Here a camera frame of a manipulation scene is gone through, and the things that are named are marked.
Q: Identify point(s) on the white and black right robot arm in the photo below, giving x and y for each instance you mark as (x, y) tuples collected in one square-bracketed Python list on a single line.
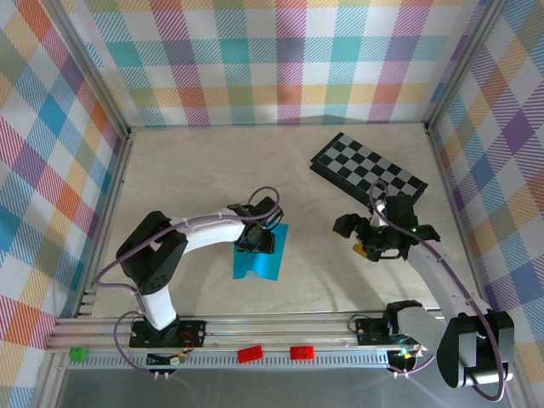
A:
[(429, 272)]

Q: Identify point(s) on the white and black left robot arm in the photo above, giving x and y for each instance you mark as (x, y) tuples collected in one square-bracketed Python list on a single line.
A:
[(204, 234)]

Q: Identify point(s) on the black and grey chessboard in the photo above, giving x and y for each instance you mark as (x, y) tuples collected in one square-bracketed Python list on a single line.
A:
[(361, 166)]

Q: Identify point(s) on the red plastic block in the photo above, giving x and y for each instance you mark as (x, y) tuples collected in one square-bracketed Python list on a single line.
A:
[(250, 355), (302, 353)]

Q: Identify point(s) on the small circuit board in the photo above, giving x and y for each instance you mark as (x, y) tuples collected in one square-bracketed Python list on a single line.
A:
[(176, 360), (404, 355)]

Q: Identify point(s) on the green connector block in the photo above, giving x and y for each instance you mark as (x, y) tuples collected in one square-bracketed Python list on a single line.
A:
[(79, 354)]

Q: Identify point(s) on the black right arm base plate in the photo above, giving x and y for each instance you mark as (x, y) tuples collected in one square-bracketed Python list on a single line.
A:
[(372, 331)]

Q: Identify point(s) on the aluminium side rail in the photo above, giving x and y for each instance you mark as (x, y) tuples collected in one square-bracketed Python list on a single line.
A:
[(117, 178), (443, 178)]

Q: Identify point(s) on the aluminium mounting rail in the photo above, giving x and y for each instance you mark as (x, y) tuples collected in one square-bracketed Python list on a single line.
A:
[(297, 329)]

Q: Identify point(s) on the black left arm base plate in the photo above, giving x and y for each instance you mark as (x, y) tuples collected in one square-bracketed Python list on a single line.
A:
[(191, 333)]

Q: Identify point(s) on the aluminium frame post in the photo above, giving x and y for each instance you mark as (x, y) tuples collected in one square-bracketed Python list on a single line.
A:
[(91, 64), (461, 64)]

